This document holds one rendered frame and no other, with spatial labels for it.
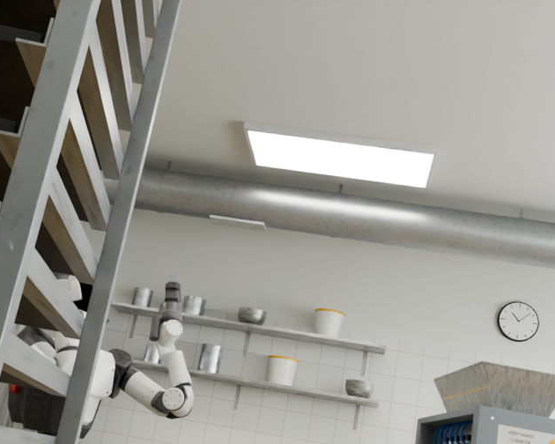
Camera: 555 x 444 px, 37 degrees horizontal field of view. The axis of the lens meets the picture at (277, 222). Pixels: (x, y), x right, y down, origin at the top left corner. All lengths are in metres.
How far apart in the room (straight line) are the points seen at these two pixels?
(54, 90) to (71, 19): 0.07
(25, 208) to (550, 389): 2.13
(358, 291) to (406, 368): 0.72
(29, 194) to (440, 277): 6.28
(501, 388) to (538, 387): 0.11
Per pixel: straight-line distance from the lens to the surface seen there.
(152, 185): 6.16
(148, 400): 3.04
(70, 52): 0.80
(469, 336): 6.86
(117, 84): 1.29
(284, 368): 6.50
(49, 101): 0.78
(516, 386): 2.65
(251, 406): 6.76
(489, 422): 2.51
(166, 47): 1.48
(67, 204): 1.02
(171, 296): 3.17
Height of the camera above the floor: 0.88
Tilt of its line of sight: 17 degrees up
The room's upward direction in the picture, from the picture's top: 10 degrees clockwise
